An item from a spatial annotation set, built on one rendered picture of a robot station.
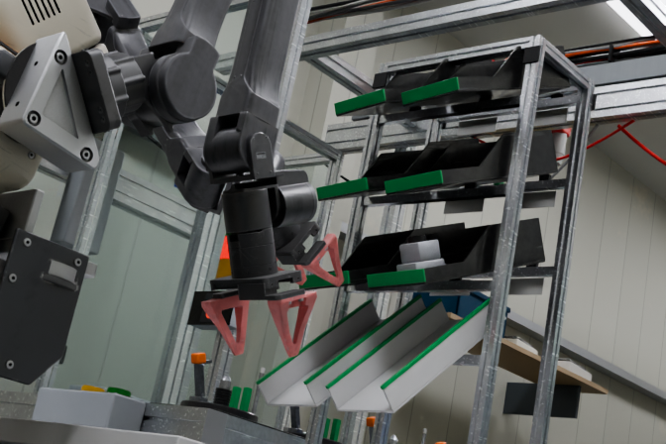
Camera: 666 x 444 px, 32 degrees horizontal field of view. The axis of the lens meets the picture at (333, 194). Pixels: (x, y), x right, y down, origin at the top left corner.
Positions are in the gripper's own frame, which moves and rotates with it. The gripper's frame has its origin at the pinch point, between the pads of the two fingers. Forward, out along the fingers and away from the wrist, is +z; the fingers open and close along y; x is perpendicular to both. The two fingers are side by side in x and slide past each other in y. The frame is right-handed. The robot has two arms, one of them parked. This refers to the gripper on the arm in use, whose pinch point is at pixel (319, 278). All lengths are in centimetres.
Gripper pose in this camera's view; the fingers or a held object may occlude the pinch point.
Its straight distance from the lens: 176.1
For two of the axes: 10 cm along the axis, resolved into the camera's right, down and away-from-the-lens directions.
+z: 5.7, 7.3, 3.8
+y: -6.0, 0.4, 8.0
